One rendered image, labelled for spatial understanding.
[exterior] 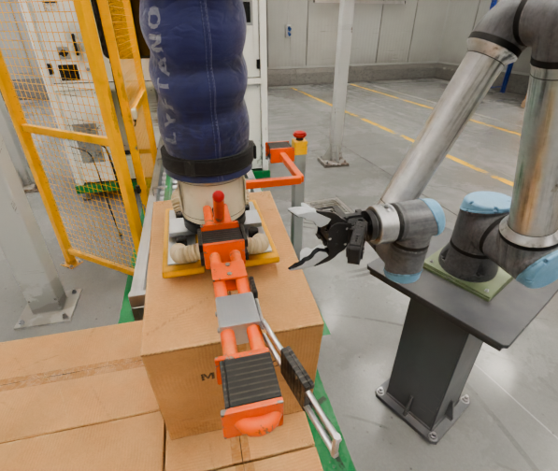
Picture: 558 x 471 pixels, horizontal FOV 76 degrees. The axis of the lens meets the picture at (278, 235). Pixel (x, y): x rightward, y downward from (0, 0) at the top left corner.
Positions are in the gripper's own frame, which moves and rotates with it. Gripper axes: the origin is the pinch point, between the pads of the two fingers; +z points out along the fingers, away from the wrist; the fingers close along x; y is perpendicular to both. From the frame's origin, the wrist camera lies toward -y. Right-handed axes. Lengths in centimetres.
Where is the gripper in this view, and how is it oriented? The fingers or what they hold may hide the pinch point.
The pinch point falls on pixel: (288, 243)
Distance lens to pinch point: 75.0
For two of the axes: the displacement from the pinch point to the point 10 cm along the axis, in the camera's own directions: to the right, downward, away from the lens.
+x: -0.2, -8.5, -5.2
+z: -9.7, 1.4, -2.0
